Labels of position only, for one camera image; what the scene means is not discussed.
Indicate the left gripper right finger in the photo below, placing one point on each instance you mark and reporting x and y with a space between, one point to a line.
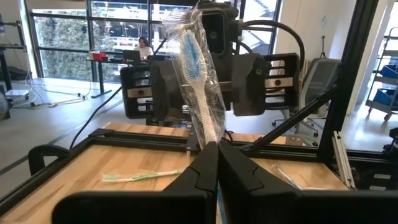
264 205

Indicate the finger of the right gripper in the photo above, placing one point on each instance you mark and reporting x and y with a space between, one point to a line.
248 84
163 90

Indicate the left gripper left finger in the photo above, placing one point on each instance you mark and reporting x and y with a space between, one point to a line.
186 202

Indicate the purple toothbrush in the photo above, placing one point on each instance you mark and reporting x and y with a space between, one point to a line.
287 179

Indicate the blue-bristled toothbrush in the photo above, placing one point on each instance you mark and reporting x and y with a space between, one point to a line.
192 68

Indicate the green-bristled toothbrush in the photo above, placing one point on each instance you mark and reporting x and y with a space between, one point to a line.
140 177

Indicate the black laptop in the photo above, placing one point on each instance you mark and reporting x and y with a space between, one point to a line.
131 56

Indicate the black-legged desk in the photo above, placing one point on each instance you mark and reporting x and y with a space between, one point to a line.
100 77

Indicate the person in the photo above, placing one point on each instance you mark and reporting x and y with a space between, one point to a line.
143 46

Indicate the red object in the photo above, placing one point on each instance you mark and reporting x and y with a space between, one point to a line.
99 56

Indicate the grey office chair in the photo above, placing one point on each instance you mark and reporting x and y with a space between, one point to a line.
320 81

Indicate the black tripod stand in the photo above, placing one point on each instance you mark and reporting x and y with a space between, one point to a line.
323 46

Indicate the silver aluminium extrusion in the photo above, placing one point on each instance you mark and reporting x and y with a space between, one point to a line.
342 161

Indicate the white box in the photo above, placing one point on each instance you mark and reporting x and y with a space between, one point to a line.
17 93

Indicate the cart with blue bins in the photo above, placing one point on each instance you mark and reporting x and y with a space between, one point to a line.
385 93

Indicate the black aluminium table frame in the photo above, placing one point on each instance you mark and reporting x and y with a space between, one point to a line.
140 137

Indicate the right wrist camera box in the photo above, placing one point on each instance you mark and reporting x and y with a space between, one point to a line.
214 31

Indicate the black window frame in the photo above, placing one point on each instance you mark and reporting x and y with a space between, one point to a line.
90 37

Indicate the black frame hook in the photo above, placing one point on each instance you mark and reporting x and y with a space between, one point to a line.
32 158

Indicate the black desk frame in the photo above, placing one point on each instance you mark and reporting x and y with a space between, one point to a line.
3 71

